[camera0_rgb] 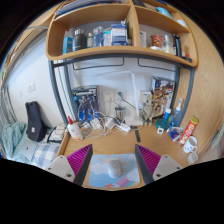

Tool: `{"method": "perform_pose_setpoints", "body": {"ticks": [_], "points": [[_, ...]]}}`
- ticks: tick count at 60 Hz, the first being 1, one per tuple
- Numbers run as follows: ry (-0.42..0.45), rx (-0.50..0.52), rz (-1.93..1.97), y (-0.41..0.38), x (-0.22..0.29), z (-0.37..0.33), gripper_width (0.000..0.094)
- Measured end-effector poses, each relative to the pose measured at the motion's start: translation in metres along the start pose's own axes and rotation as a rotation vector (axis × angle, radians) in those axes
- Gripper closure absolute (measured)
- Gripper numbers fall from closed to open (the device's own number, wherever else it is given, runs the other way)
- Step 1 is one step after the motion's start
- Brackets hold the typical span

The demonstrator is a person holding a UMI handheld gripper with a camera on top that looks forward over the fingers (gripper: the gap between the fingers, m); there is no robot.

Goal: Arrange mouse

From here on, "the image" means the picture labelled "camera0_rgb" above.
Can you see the tan robot model figure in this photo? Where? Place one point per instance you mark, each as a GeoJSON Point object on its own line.
{"type": "Point", "coordinates": [147, 111]}

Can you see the white pump bottle red cap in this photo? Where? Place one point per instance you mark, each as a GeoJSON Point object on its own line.
{"type": "Point", "coordinates": [75, 130]}

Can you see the grey and white computer mouse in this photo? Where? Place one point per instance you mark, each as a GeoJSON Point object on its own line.
{"type": "Point", "coordinates": [114, 168]}

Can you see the light blue cloud-print mouse pad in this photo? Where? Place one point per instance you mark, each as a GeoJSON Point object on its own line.
{"type": "Point", "coordinates": [100, 173]}

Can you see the red potato chip can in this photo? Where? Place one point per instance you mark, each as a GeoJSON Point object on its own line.
{"type": "Point", "coordinates": [188, 130]}

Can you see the steel cup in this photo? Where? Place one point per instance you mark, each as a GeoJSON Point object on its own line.
{"type": "Point", "coordinates": [120, 113]}

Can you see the small blue white-capped bottle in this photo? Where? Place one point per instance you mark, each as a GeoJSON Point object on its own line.
{"type": "Point", "coordinates": [167, 115]}

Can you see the white mug with black print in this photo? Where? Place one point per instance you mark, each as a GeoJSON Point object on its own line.
{"type": "Point", "coordinates": [190, 145]}

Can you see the black ruler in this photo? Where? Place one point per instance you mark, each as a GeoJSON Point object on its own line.
{"type": "Point", "coordinates": [137, 135]}

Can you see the white power strip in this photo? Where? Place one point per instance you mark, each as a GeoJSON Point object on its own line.
{"type": "Point", "coordinates": [123, 127]}

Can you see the wooden shelf unit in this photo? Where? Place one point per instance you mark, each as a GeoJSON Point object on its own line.
{"type": "Point", "coordinates": [100, 50]}

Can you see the white desk lamp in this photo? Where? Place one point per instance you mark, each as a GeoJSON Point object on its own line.
{"type": "Point", "coordinates": [134, 90]}

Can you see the teal knitted blanket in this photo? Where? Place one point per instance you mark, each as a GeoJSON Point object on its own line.
{"type": "Point", "coordinates": [12, 136]}

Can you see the black bag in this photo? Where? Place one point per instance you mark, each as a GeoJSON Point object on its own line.
{"type": "Point", "coordinates": [35, 123]}

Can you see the plain white cup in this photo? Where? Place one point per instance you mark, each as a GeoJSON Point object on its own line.
{"type": "Point", "coordinates": [192, 158]}

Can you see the blue plaid pillow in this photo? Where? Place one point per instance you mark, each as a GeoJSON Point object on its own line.
{"type": "Point", "coordinates": [46, 154]}

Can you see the white wall socket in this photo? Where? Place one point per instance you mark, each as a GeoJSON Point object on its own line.
{"type": "Point", "coordinates": [108, 96]}

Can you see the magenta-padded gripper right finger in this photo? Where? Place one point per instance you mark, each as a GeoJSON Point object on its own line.
{"type": "Point", "coordinates": [165, 165]}

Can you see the dark green round tin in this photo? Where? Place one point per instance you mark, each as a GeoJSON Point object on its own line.
{"type": "Point", "coordinates": [162, 123]}

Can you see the white charger block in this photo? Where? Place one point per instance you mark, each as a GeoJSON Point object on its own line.
{"type": "Point", "coordinates": [95, 123]}
{"type": "Point", "coordinates": [109, 123]}

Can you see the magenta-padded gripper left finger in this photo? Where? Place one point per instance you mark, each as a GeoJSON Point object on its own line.
{"type": "Point", "coordinates": [63, 166]}

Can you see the blue model kit box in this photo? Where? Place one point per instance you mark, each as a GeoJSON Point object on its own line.
{"type": "Point", "coordinates": [85, 101]}

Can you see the colourful model kit box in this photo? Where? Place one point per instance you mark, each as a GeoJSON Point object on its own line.
{"type": "Point", "coordinates": [163, 95]}

